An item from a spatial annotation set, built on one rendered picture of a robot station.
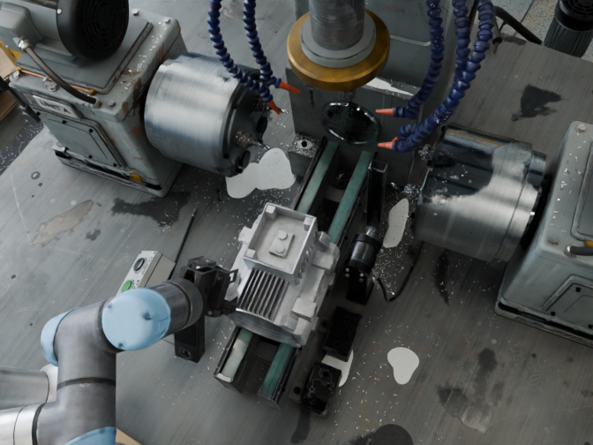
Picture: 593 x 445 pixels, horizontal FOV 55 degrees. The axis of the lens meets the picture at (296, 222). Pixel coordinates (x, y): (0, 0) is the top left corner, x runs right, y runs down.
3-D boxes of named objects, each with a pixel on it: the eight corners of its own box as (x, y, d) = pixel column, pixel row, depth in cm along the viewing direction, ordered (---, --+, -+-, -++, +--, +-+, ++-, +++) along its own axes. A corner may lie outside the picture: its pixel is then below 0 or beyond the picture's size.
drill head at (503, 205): (404, 153, 137) (414, 85, 115) (582, 205, 127) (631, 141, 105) (369, 242, 128) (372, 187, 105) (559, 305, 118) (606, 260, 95)
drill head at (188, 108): (165, 83, 153) (132, 11, 131) (290, 120, 144) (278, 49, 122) (118, 158, 144) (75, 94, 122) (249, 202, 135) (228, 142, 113)
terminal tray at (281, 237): (270, 218, 115) (266, 200, 108) (319, 234, 112) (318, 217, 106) (246, 270, 110) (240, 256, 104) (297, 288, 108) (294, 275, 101)
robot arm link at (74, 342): (31, 389, 75) (100, 370, 72) (38, 309, 81) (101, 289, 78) (73, 398, 82) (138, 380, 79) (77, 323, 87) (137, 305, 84)
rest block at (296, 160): (299, 155, 153) (296, 129, 142) (324, 162, 151) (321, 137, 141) (290, 174, 151) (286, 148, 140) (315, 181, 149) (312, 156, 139)
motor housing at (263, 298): (262, 243, 130) (248, 203, 113) (341, 268, 125) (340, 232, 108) (226, 324, 122) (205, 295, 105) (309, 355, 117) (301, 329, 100)
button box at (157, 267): (159, 261, 120) (139, 249, 118) (176, 262, 115) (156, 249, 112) (118, 336, 114) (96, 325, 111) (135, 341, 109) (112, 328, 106)
